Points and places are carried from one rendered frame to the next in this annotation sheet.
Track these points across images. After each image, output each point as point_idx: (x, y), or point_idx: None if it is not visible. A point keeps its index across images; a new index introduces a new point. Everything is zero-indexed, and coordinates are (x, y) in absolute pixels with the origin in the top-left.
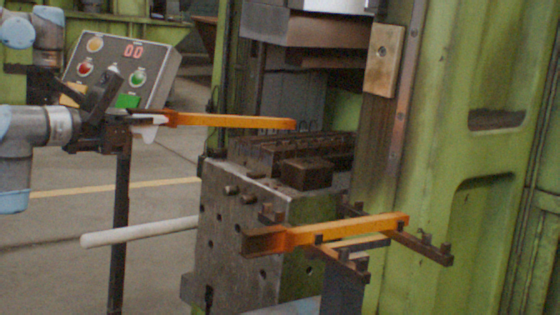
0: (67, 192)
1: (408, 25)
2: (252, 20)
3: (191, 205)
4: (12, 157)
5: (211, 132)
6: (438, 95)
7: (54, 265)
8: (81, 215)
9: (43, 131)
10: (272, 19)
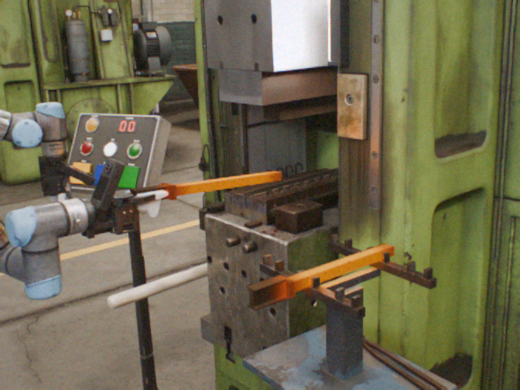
0: (86, 251)
1: (369, 73)
2: (229, 85)
3: (199, 247)
4: (42, 251)
5: None
6: (405, 132)
7: (87, 320)
8: (102, 271)
9: (64, 224)
10: (247, 83)
